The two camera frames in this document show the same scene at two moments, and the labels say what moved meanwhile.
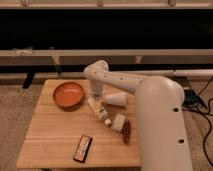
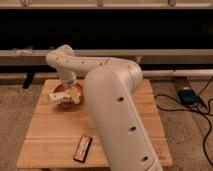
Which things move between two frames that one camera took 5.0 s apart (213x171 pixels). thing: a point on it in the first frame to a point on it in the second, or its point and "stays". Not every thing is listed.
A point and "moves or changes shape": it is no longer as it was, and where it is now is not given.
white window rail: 112,56 stays
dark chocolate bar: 83,148 stays
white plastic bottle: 100,111 moves or changes shape
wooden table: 71,128 stays
